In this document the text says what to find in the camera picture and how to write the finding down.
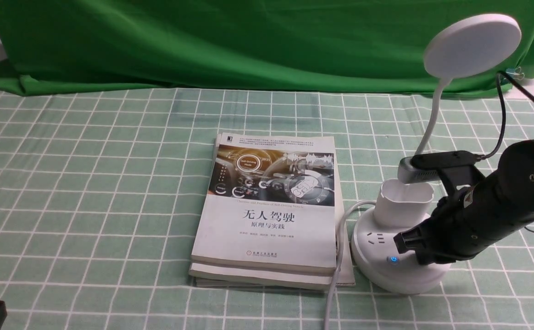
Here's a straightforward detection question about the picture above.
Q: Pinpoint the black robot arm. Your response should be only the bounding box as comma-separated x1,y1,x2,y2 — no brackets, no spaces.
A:
393,140,534,265

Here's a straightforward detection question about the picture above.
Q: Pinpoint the blue binder clip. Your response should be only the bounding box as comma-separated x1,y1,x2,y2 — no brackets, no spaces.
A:
501,67,525,83

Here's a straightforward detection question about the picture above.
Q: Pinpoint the white power cable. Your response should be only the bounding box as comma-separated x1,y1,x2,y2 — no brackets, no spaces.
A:
323,200,377,330

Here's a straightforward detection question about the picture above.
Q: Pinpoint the green checkered tablecloth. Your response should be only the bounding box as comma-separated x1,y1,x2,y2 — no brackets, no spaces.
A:
0,88,534,330

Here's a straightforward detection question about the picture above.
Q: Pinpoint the green backdrop cloth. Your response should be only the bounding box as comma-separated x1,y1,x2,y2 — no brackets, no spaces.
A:
0,0,534,96

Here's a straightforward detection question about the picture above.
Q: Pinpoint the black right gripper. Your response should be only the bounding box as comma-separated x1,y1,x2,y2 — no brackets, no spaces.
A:
394,176,534,265

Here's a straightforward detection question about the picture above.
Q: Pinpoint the top white car textbook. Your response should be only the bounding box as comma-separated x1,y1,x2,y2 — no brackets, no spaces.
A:
191,133,338,275

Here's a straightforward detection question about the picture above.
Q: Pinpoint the black camera cable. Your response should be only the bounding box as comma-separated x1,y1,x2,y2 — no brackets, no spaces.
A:
476,71,534,234

